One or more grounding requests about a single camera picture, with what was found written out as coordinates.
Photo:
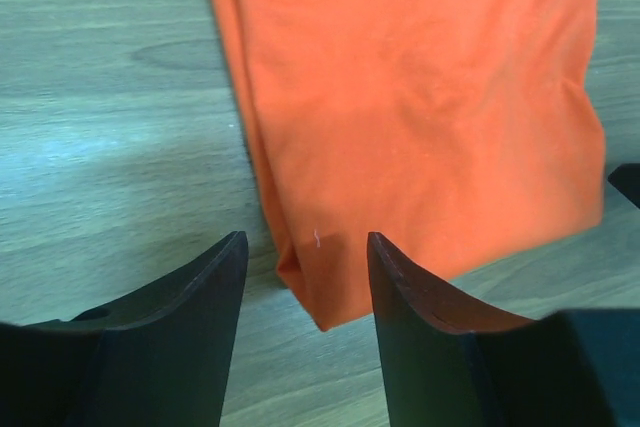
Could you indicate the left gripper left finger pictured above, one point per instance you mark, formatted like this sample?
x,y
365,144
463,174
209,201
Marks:
x,y
161,354

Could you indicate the orange t shirt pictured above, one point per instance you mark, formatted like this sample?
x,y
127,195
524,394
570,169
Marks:
x,y
459,129

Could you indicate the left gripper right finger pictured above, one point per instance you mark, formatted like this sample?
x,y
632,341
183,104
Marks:
x,y
449,359

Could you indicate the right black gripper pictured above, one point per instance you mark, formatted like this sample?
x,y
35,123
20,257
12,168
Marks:
x,y
626,179

